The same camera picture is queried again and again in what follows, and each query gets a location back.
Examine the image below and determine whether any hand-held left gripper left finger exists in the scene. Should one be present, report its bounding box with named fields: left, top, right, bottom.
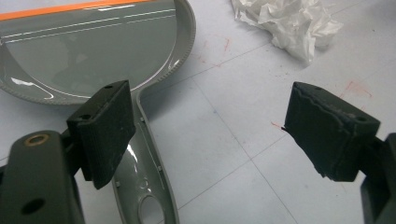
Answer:
left=66, top=79, right=136, bottom=190

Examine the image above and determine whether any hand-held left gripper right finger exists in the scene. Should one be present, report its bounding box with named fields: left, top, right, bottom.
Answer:
left=283, top=81, right=381, bottom=183

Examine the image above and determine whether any grey plastic dustpan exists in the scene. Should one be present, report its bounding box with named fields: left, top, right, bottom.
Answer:
left=0, top=0, right=197, bottom=224

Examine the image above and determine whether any crumpled white paper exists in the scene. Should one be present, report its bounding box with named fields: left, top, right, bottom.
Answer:
left=231, top=0, right=344, bottom=65

